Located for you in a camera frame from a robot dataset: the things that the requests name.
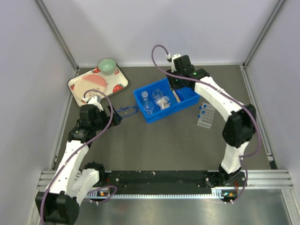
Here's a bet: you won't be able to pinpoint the strawberry pattern tray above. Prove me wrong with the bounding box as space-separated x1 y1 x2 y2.
67 67 129 106

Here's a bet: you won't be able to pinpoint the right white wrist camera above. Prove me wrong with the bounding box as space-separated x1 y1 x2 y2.
166 54 181 73

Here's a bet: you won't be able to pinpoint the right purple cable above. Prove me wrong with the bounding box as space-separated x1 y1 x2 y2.
151 45 263 203

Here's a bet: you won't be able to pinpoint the grey slotted cable duct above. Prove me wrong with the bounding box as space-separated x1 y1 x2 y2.
86 189 237 200

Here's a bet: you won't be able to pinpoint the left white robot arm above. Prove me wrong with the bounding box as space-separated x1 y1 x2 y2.
35 103 121 225

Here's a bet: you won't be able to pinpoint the wooden test tube clamp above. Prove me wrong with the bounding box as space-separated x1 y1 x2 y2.
172 90 181 103

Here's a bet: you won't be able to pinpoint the clear glass flask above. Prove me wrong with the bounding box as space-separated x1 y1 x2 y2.
152 88 164 101

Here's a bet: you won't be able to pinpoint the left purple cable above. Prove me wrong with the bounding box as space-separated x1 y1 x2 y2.
39 90 119 225

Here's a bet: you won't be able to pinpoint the purple cable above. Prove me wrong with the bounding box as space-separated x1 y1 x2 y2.
151 45 263 203
39 90 119 225

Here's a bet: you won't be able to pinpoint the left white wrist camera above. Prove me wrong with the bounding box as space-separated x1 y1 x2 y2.
83 95 104 111

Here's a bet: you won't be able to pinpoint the blue plastic divided bin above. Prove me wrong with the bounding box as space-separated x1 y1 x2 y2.
134 78 200 123

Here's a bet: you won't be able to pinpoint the pink cream plate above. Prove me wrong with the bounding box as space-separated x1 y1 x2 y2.
73 74 107 100

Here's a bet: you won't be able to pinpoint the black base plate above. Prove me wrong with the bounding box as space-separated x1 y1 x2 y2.
93 170 235 195

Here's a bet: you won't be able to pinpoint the blue rimmed safety goggles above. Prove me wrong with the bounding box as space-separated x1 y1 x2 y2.
116 105 139 118

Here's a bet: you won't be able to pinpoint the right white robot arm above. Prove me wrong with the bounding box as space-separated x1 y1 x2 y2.
166 54 256 186

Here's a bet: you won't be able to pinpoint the beige glove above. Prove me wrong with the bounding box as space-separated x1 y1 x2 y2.
156 96 171 110

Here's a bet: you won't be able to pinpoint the green ceramic bowl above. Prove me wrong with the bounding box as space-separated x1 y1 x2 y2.
98 59 117 75

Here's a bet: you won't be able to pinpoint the clear acrylic tube rack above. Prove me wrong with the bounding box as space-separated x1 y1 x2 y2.
197 103 215 128

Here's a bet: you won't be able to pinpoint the clear glass beaker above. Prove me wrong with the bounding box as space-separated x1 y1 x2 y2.
141 91 154 116

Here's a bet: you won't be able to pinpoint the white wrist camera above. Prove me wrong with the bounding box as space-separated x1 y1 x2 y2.
166 54 181 73
83 95 104 111

